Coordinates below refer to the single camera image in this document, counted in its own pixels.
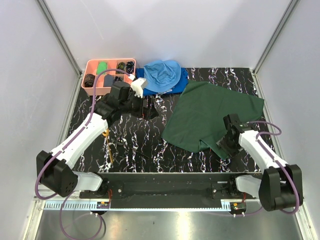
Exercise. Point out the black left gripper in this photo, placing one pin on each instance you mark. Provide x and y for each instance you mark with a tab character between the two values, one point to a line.
151	113

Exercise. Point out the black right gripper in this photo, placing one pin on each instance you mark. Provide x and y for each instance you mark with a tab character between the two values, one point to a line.
229	152

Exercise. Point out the dark green cloth napkin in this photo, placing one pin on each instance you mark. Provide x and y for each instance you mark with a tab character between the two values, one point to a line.
197	121

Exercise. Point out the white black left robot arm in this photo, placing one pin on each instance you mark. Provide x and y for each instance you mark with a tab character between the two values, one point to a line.
55	168

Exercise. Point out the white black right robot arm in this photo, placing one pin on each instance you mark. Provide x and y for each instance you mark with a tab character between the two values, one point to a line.
281	186

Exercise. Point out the blue folded cloth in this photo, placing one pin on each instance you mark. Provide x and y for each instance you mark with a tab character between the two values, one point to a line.
177	89

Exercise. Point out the light blue bucket hat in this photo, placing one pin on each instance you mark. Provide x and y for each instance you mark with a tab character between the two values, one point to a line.
162	75

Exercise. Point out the black patterned rolled sock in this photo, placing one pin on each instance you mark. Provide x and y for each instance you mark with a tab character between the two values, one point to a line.
118	79

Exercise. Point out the black blue rolled sock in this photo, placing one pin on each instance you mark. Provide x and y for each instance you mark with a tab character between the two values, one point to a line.
129	67

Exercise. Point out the black fork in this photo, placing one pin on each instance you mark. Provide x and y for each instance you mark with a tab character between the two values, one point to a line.
122	142

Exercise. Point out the black yellow rolled sock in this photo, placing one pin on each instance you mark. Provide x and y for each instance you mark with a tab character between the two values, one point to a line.
120	67

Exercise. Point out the grey folded cloth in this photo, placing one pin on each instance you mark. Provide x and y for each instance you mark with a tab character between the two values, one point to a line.
108	81

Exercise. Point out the gold spoon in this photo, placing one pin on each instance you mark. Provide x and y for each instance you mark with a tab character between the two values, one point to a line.
106	136

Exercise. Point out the pink compartment tray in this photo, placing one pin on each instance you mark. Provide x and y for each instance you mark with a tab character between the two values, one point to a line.
91	68

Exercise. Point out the green rolled cloth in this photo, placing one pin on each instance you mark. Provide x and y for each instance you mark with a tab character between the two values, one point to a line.
101	67

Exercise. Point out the dark rolled sock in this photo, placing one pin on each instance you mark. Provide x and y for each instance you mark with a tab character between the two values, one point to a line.
88	81

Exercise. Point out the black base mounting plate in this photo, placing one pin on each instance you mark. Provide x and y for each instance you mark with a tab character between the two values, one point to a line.
169	191

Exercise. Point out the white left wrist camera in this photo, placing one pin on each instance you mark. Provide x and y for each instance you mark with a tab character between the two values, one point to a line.
138	85

